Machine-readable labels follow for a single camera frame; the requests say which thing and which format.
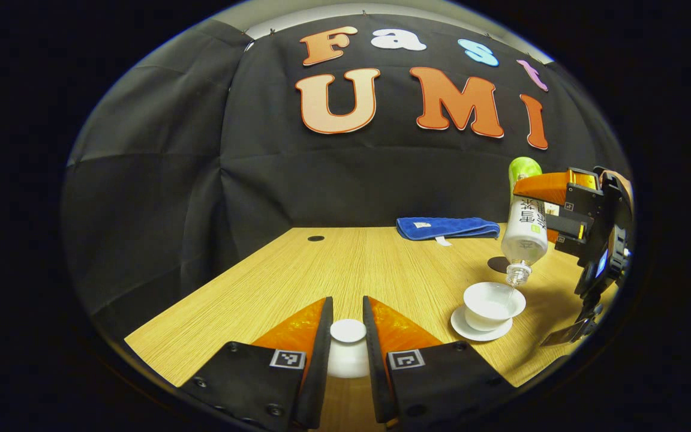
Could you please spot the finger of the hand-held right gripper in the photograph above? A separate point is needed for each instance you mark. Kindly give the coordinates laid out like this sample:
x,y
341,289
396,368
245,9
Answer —
x,y
570,231
546,187

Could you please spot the dark brown round coaster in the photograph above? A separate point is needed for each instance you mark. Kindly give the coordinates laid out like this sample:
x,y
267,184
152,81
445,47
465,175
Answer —
x,y
495,264

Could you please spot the clear water bottle green base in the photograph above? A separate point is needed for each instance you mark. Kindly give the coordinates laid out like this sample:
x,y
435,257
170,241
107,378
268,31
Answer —
x,y
525,237

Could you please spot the white teacup lid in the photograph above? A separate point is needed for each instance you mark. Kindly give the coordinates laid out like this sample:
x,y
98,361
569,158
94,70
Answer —
x,y
348,359

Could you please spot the white saucer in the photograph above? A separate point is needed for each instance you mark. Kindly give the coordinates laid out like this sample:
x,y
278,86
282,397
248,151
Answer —
x,y
462,329

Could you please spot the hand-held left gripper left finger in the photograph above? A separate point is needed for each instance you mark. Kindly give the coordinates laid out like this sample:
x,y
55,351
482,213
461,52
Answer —
x,y
321,372

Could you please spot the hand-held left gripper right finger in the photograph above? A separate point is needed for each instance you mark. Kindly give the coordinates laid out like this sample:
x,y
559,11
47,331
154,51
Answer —
x,y
372,372

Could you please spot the white teacup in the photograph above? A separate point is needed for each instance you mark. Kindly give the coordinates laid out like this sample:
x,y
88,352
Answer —
x,y
489,312

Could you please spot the black backdrop cloth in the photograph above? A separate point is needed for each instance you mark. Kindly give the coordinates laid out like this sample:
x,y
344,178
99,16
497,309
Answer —
x,y
321,180

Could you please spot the blue folded towel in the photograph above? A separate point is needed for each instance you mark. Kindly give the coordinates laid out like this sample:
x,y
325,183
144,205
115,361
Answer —
x,y
447,228

